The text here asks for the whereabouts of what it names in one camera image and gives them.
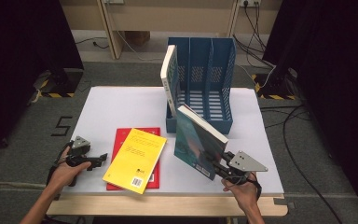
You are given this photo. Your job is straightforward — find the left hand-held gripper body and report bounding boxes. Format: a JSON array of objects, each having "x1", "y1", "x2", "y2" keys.
[{"x1": 64, "y1": 135, "x2": 103, "y2": 171}]

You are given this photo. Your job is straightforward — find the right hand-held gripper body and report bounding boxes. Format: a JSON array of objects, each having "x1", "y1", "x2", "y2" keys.
[{"x1": 213, "y1": 150, "x2": 269, "y2": 189}]

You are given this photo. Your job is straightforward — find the red book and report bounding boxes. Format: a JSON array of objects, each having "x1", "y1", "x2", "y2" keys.
[{"x1": 105, "y1": 126, "x2": 162, "y2": 191}]

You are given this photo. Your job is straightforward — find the blue three-slot file rack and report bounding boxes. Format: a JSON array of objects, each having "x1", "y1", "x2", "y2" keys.
[{"x1": 165, "y1": 36, "x2": 237, "y2": 135}]

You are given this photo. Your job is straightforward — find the yellow book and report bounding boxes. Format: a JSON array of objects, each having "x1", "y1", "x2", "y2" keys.
[{"x1": 102, "y1": 127, "x2": 169, "y2": 196}]

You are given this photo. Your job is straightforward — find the teal and orange book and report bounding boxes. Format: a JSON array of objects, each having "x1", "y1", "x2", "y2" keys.
[{"x1": 173, "y1": 104, "x2": 230, "y2": 182}]

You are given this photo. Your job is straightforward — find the white book with picture grid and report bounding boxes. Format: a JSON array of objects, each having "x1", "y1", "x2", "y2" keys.
[{"x1": 159, "y1": 44, "x2": 180, "y2": 119}]

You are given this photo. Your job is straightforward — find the person's left hand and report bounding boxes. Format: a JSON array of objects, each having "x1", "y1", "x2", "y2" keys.
[{"x1": 47, "y1": 146, "x2": 92, "y2": 194}]

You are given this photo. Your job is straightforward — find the person's right hand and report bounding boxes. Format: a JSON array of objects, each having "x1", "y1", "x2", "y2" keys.
[{"x1": 221, "y1": 172, "x2": 263, "y2": 213}]

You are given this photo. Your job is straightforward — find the wooden table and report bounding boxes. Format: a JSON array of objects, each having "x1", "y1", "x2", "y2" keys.
[{"x1": 45, "y1": 192, "x2": 289, "y2": 218}]

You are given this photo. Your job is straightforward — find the white table cover board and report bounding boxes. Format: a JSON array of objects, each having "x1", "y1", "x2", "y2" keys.
[{"x1": 57, "y1": 86, "x2": 285, "y2": 196}]

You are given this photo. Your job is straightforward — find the black stand base hazard tape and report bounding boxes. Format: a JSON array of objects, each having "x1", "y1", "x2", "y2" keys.
[
  {"x1": 31, "y1": 68, "x2": 85, "y2": 99},
  {"x1": 251, "y1": 72, "x2": 298, "y2": 101}
]

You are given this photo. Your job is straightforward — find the black curtain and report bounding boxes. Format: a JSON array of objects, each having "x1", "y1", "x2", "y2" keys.
[
  {"x1": 0, "y1": 0, "x2": 86, "y2": 164},
  {"x1": 262, "y1": 0, "x2": 358, "y2": 220}
]

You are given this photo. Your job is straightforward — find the brown cardboard box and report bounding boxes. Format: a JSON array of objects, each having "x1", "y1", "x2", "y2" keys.
[{"x1": 124, "y1": 30, "x2": 151, "y2": 48}]

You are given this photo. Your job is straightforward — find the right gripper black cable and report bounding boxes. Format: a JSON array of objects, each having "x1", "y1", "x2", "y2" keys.
[{"x1": 227, "y1": 174, "x2": 263, "y2": 202}]

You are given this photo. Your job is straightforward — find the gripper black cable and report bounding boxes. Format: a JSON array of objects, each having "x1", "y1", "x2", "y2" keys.
[
  {"x1": 45, "y1": 141, "x2": 75, "y2": 188},
  {"x1": 227, "y1": 174, "x2": 263, "y2": 202}
]

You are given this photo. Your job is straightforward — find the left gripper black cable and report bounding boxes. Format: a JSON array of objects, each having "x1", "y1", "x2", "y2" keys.
[{"x1": 45, "y1": 141, "x2": 75, "y2": 188}]

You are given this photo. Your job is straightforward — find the long black floor cable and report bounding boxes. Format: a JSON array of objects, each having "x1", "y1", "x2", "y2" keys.
[{"x1": 259, "y1": 104, "x2": 345, "y2": 224}]

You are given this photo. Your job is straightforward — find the thin black floor cable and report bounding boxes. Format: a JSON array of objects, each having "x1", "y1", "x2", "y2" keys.
[{"x1": 76, "y1": 36, "x2": 110, "y2": 50}]

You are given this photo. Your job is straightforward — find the white floor cable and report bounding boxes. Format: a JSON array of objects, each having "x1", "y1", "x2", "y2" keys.
[{"x1": 116, "y1": 30, "x2": 169, "y2": 63}]

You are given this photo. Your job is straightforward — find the black cable bundle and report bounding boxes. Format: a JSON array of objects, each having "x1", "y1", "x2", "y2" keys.
[{"x1": 232, "y1": 2, "x2": 277, "y2": 69}]

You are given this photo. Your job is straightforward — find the beige wooden desk frame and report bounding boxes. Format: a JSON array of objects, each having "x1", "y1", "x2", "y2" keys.
[{"x1": 59, "y1": 0, "x2": 283, "y2": 61}]

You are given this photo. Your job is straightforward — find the white wall socket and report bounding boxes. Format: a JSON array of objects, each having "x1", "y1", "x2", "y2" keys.
[{"x1": 240, "y1": 0, "x2": 262, "y2": 8}]

